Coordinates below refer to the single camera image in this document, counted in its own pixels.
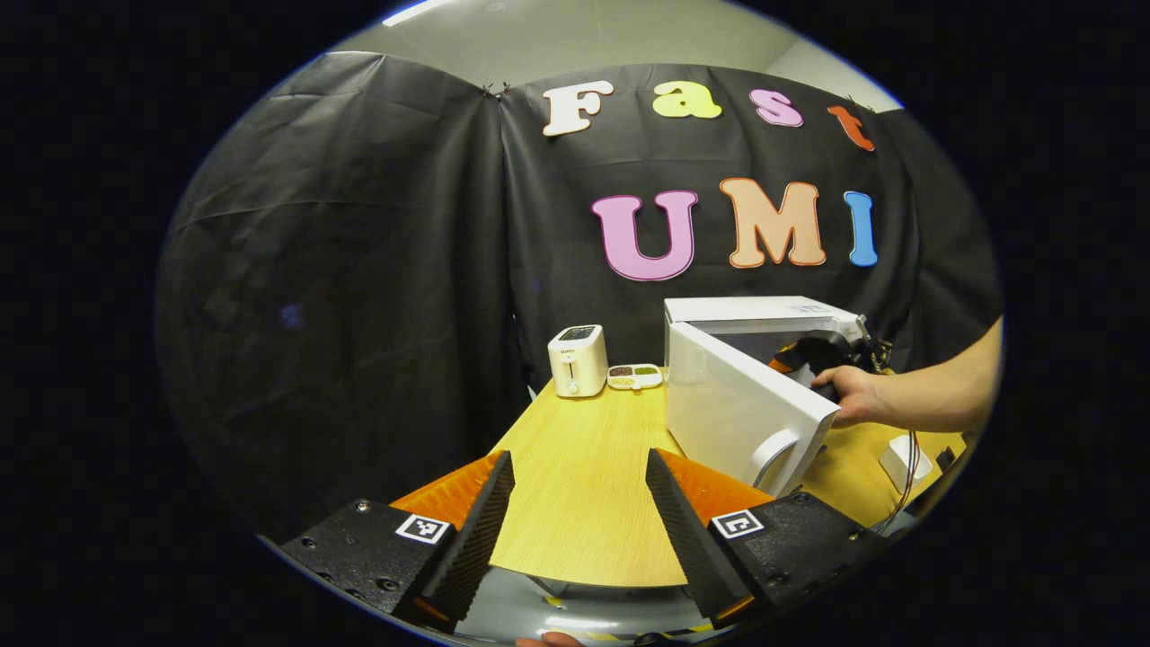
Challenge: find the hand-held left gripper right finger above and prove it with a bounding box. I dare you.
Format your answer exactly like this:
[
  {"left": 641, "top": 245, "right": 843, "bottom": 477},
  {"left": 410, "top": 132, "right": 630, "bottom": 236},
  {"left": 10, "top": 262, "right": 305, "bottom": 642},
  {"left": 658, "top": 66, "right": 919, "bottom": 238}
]
[{"left": 644, "top": 448, "right": 895, "bottom": 630}]

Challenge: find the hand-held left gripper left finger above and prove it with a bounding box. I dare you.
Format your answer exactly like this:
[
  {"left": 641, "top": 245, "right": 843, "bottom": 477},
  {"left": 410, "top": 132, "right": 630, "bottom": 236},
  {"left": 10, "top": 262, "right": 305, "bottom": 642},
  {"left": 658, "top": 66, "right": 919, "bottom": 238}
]
[{"left": 279, "top": 449, "right": 518, "bottom": 633}]

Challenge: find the white microwave oven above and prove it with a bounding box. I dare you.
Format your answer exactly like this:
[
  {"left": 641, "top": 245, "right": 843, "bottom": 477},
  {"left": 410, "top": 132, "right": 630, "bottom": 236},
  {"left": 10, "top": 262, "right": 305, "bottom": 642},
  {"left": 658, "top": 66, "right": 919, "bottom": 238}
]
[{"left": 663, "top": 296, "right": 868, "bottom": 500}]

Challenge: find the white plastic holder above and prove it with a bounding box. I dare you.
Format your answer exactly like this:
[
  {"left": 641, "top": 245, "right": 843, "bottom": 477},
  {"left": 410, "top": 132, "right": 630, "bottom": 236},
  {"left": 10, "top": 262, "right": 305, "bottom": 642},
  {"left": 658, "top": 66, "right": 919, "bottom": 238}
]
[{"left": 879, "top": 434, "right": 933, "bottom": 486}]

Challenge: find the divided dish of beans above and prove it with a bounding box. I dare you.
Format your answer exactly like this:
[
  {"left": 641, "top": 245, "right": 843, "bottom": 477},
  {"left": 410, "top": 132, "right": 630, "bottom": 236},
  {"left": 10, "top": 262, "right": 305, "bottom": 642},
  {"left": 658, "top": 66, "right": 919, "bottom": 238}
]
[{"left": 606, "top": 363, "right": 665, "bottom": 392}]

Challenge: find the white toaster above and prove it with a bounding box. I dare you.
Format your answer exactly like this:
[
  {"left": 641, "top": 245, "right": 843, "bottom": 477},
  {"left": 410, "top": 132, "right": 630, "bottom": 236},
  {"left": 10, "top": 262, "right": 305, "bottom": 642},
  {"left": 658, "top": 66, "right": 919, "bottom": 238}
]
[{"left": 547, "top": 324, "right": 609, "bottom": 399}]

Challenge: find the black backdrop cloth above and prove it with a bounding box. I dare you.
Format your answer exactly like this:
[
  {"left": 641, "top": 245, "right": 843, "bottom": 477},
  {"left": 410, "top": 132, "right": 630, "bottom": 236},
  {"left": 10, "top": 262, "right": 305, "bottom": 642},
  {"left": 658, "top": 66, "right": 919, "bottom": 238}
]
[{"left": 155, "top": 51, "right": 1005, "bottom": 540}]

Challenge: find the ceiling light panel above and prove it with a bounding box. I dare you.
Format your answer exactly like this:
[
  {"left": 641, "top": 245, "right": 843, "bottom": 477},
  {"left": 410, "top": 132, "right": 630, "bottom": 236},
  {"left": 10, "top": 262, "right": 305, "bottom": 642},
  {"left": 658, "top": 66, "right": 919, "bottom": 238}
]
[{"left": 382, "top": 0, "right": 455, "bottom": 26}]

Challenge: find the thin dark cable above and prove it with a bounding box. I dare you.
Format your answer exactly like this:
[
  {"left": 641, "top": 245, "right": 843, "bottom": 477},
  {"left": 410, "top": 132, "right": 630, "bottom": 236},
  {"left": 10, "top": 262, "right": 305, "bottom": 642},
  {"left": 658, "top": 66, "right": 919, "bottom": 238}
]
[{"left": 867, "top": 430, "right": 922, "bottom": 536}]

